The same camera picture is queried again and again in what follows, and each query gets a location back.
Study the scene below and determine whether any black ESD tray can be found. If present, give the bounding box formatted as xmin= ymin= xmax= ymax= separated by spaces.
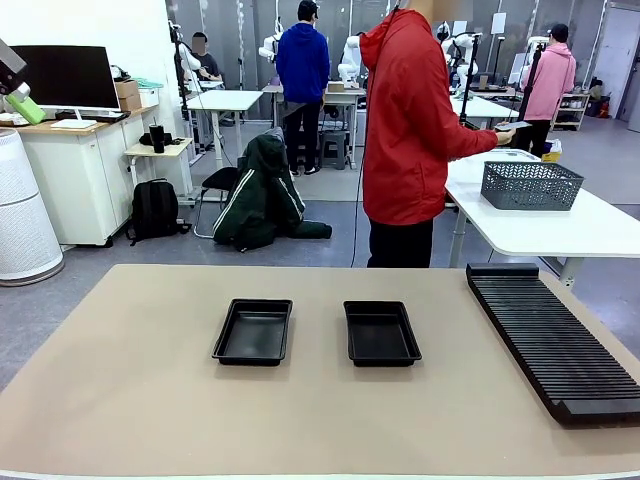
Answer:
xmin=211 ymin=298 xmax=294 ymax=368
xmin=342 ymin=299 xmax=423 ymax=368

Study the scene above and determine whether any black computer monitor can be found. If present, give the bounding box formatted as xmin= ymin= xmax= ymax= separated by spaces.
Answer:
xmin=8 ymin=44 xmax=121 ymax=131

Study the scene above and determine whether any black keyboard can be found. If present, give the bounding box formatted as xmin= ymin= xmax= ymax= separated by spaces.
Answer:
xmin=54 ymin=110 xmax=131 ymax=124

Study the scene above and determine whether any white cabinet with wood top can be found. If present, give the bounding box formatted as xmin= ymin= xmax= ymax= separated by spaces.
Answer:
xmin=0 ymin=104 xmax=161 ymax=247

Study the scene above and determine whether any brown cardboard box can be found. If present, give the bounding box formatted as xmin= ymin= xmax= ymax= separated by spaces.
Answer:
xmin=113 ymin=78 xmax=143 ymax=112

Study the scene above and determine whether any white air purifier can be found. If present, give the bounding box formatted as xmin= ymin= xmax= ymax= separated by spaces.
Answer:
xmin=0 ymin=128 xmax=66 ymax=287

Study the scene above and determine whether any black tumbler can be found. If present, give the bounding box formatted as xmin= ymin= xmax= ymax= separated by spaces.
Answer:
xmin=148 ymin=117 xmax=167 ymax=154

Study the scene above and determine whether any small wood top table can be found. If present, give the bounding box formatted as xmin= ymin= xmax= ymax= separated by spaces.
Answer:
xmin=123 ymin=138 xmax=197 ymax=209

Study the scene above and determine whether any black backpack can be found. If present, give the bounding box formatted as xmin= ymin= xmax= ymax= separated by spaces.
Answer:
xmin=127 ymin=178 xmax=193 ymax=247

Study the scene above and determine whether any seated person in dark shirt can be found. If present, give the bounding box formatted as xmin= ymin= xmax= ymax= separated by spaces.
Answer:
xmin=187 ymin=31 xmax=225 ymax=84

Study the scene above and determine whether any white standing desk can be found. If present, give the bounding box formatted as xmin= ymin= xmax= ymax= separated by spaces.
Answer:
xmin=185 ymin=89 xmax=265 ymax=169

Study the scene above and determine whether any black folding chair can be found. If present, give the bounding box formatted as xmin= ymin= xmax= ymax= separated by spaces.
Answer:
xmin=192 ymin=166 xmax=240 ymax=240

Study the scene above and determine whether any dark green jacket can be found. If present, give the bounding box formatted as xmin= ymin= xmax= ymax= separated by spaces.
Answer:
xmin=212 ymin=127 xmax=334 ymax=254

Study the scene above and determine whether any person in blue hoodie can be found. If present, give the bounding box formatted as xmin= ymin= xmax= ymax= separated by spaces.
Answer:
xmin=275 ymin=0 xmax=332 ymax=177

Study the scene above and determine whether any grey plastic stool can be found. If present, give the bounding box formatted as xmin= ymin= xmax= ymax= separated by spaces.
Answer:
xmin=319 ymin=129 xmax=350 ymax=170

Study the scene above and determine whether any wood top workbench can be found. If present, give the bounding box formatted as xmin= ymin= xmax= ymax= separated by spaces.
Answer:
xmin=262 ymin=84 xmax=368 ymax=169

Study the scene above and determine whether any person in red jacket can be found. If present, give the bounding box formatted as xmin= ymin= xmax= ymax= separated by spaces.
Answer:
xmin=352 ymin=0 xmax=516 ymax=269

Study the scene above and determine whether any white background table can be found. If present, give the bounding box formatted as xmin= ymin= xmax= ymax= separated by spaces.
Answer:
xmin=449 ymin=94 xmax=521 ymax=131

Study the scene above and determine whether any grey mesh basket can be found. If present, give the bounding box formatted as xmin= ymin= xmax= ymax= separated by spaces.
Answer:
xmin=480 ymin=160 xmax=585 ymax=212

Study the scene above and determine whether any person in pink hoodie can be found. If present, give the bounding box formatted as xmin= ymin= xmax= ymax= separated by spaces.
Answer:
xmin=519 ymin=23 xmax=578 ymax=159

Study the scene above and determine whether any white side table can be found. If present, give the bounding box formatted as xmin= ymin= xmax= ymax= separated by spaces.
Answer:
xmin=443 ymin=148 xmax=640 ymax=289

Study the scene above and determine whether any metal storage shelf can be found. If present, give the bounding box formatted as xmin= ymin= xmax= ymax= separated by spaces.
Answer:
xmin=552 ymin=92 xmax=591 ymax=132

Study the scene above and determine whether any black slotted board rack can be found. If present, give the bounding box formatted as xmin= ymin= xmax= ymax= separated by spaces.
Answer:
xmin=465 ymin=262 xmax=640 ymax=429

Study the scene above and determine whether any black camera stand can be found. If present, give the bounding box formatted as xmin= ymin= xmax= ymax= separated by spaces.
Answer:
xmin=168 ymin=19 xmax=194 ymax=121
xmin=517 ymin=43 xmax=546 ymax=126
xmin=458 ymin=33 xmax=482 ymax=132

